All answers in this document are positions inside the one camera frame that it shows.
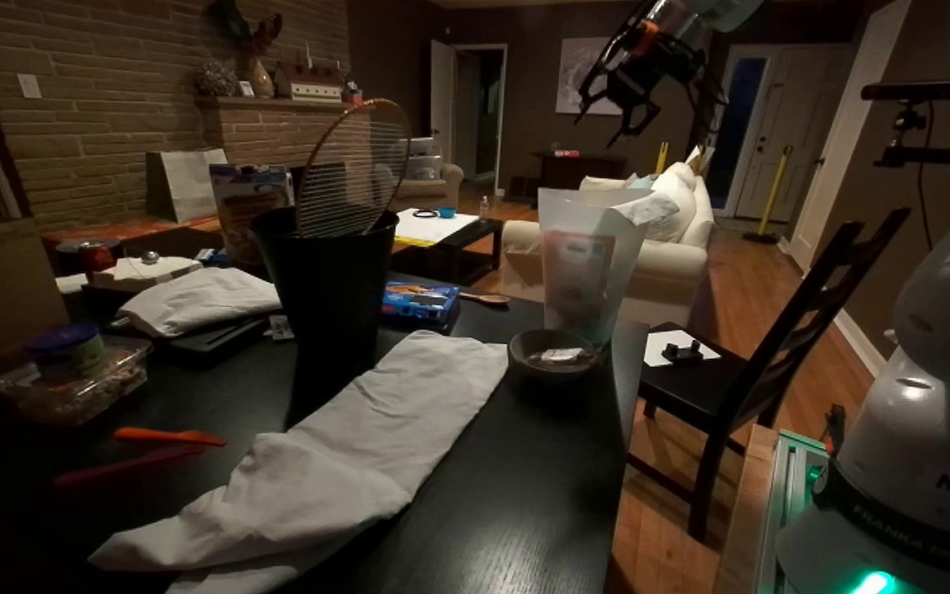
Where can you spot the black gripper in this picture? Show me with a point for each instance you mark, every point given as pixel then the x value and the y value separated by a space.
pixel 660 71

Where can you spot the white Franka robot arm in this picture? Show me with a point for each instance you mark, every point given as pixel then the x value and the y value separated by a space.
pixel 937 439

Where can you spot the large white cloth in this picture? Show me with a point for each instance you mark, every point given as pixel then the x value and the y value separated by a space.
pixel 310 483

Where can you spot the dark console table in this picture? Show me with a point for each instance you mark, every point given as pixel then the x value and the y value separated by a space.
pixel 574 166

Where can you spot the white sofa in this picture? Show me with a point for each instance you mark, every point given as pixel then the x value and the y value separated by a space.
pixel 668 270

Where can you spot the white panel door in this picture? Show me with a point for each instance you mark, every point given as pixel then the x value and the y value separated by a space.
pixel 798 135

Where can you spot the dark coffee table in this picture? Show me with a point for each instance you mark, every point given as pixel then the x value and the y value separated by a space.
pixel 462 250

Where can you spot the white paper sheet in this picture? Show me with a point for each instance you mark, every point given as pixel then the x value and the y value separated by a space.
pixel 673 334

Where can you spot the blue snack box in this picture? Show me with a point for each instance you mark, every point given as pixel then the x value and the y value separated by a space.
pixel 419 299

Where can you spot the dark wooden chair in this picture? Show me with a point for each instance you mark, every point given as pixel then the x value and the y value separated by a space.
pixel 782 350

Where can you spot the brick fireplace mantel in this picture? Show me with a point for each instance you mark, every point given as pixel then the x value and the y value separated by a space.
pixel 277 126

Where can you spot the rooster vase decoration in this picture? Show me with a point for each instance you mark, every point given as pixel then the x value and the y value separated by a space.
pixel 244 51

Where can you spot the printed cardboard box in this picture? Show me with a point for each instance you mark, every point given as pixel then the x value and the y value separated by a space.
pixel 248 203

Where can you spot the white leaning board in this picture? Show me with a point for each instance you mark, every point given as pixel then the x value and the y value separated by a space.
pixel 192 183

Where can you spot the wooden robot platform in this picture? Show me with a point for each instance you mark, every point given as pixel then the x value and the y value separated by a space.
pixel 739 529

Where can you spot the folded white towel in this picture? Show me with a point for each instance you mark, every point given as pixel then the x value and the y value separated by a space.
pixel 200 299

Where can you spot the wooden hearth bench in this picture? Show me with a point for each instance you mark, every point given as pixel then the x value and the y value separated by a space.
pixel 134 234

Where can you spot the orange pen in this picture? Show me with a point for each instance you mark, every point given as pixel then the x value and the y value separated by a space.
pixel 166 436

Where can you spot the jar with blue lid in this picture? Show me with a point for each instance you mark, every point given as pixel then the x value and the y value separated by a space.
pixel 67 350

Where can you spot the clear plastic food container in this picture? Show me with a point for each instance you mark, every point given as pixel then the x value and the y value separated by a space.
pixel 80 392

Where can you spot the red pen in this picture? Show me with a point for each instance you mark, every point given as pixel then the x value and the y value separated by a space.
pixel 124 468

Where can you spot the tan cardboard box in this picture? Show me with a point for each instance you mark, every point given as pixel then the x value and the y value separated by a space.
pixel 0 285

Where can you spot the framed wall picture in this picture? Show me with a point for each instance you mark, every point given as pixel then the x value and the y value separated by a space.
pixel 577 69

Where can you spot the white door frame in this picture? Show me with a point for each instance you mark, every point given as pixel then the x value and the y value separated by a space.
pixel 436 112

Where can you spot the aluminium rail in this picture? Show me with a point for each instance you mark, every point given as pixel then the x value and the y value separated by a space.
pixel 790 496

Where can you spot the white light switch plate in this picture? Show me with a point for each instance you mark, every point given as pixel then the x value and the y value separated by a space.
pixel 30 89

